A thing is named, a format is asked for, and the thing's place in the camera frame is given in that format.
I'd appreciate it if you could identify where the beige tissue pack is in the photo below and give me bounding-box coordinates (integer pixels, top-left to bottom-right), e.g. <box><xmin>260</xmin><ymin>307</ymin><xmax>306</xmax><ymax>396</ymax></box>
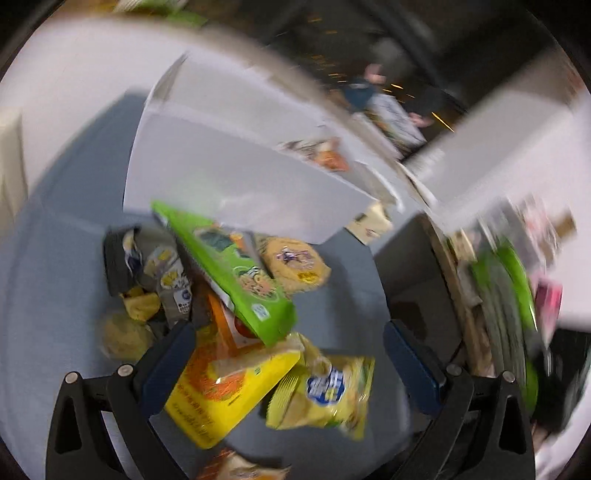
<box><xmin>346</xmin><ymin>202</ymin><xmax>393</xmax><ymax>245</ymax></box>

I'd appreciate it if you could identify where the green snack box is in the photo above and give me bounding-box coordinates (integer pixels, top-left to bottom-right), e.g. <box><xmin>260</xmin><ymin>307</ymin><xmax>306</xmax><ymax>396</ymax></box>
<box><xmin>151</xmin><ymin>201</ymin><xmax>297</xmax><ymax>347</ymax></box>

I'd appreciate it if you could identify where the black silver snack bag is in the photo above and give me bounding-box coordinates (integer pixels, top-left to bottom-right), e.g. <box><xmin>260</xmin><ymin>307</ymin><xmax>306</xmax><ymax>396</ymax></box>
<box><xmin>102</xmin><ymin>224</ymin><xmax>192</xmax><ymax>327</ymax></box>

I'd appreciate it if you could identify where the clear jar yellow candy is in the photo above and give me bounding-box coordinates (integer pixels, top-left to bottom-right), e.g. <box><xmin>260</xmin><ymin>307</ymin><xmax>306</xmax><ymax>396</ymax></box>
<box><xmin>99</xmin><ymin>312</ymin><xmax>154</xmax><ymax>363</ymax></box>

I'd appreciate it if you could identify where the small yellow wrapped snack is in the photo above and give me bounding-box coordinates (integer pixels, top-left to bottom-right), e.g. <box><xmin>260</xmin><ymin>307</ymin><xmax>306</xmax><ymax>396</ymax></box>
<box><xmin>120</xmin><ymin>286</ymin><xmax>161</xmax><ymax>323</ymax></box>

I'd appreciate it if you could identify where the printed tissue box on sill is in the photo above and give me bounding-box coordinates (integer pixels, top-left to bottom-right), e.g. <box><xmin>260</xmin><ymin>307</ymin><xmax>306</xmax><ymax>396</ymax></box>
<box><xmin>342</xmin><ymin>78</ymin><xmax>427</xmax><ymax>155</ymax></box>

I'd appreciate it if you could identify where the yellow snack packet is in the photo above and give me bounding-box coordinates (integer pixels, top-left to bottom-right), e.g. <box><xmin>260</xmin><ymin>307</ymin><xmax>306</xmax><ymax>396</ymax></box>
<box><xmin>165</xmin><ymin>326</ymin><xmax>301</xmax><ymax>449</ymax></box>

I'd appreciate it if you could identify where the yellow chips bag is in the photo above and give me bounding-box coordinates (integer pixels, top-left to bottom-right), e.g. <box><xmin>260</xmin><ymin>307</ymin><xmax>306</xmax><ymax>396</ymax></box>
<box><xmin>266</xmin><ymin>335</ymin><xmax>376</xmax><ymax>441</ymax></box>

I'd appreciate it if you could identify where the pink flamingo ornament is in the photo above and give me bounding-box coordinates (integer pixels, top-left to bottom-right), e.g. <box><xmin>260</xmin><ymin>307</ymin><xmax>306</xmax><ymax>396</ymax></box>
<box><xmin>363</xmin><ymin>63</ymin><xmax>387</xmax><ymax>85</ymax></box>

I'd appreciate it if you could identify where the white storage box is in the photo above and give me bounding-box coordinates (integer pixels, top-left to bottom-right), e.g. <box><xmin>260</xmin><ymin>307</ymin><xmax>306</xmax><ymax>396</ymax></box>
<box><xmin>123</xmin><ymin>56</ymin><xmax>402</xmax><ymax>244</ymax></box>

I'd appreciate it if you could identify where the orange snack in box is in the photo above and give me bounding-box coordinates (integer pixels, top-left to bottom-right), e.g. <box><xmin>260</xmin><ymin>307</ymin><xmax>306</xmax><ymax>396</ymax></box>
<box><xmin>280</xmin><ymin>137</ymin><xmax>349</xmax><ymax>172</ymax></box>

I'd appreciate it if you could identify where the round yellow cookie pack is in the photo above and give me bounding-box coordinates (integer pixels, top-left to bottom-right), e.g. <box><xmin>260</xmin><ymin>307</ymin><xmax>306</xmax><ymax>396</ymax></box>
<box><xmin>256</xmin><ymin>235</ymin><xmax>332</xmax><ymax>296</ymax></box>

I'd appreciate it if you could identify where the orange flying cake packet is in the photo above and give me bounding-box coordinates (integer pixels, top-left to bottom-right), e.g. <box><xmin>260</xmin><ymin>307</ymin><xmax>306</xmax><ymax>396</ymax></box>
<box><xmin>204</xmin><ymin>290</ymin><xmax>263</xmax><ymax>357</ymax></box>

